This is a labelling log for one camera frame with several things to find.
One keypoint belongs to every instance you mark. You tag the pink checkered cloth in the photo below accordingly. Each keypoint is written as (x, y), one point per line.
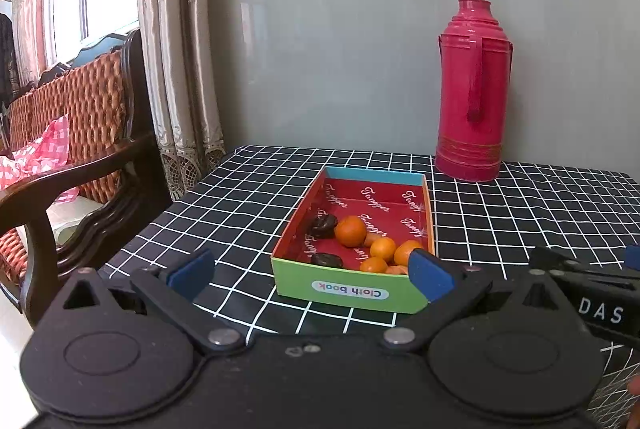
(35, 159)

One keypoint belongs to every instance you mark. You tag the person's right hand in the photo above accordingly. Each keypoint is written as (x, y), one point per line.
(636, 404)

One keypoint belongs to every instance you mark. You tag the black white grid tablecloth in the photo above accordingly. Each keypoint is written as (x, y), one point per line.
(250, 189)

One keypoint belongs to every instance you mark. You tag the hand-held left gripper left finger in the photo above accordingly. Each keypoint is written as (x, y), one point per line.
(192, 271)

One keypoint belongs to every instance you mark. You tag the pale seat cushion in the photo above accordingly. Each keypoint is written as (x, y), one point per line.
(75, 221)

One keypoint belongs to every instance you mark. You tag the red cardboard box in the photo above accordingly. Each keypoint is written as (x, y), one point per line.
(320, 284)

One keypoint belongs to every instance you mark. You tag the large orange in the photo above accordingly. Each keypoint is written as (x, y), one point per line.
(350, 230)

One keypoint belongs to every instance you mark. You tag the red thermos flask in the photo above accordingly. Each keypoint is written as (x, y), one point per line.
(470, 74)

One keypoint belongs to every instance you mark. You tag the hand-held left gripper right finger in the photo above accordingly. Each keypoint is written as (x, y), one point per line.
(430, 274)

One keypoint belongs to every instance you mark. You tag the wooden sofa with woven back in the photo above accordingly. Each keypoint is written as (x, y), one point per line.
(90, 99)

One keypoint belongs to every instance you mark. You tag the beige satin curtain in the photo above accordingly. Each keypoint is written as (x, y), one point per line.
(180, 59)

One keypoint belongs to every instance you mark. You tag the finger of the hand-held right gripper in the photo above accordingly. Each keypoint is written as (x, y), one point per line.
(634, 257)

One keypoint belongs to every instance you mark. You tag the dark brown wrinkled fruit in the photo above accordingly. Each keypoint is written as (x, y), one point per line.
(326, 260)
(324, 225)

